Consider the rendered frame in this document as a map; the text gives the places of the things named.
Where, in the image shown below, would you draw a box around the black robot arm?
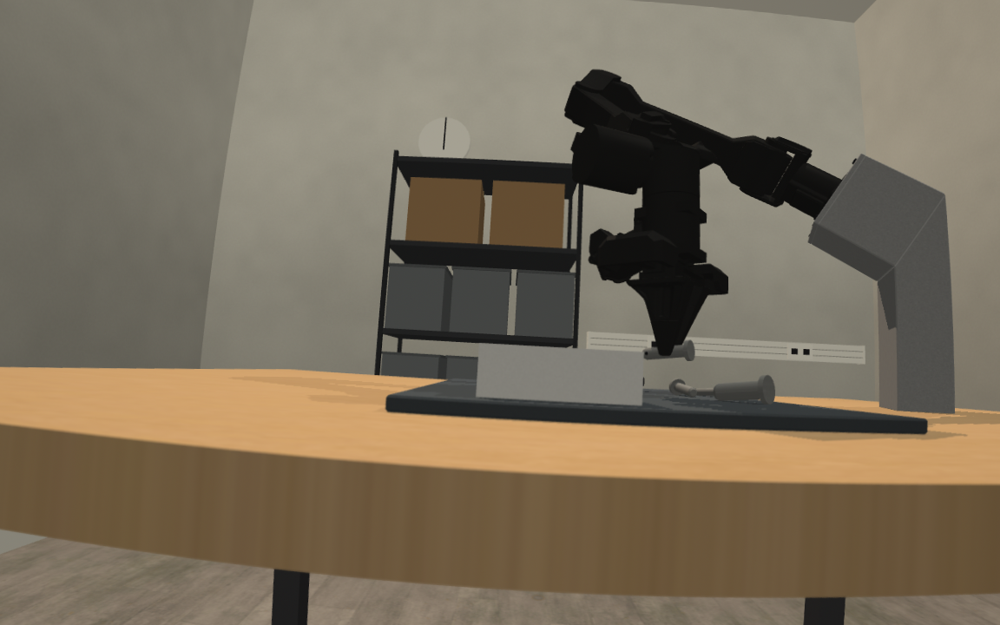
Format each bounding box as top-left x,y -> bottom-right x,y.
564,69 -> 843,218

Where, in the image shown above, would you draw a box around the cream headed pin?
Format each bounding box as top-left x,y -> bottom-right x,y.
643,340 -> 695,361
669,378 -> 697,397

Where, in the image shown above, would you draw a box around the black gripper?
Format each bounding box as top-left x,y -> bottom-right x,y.
598,192 -> 728,356

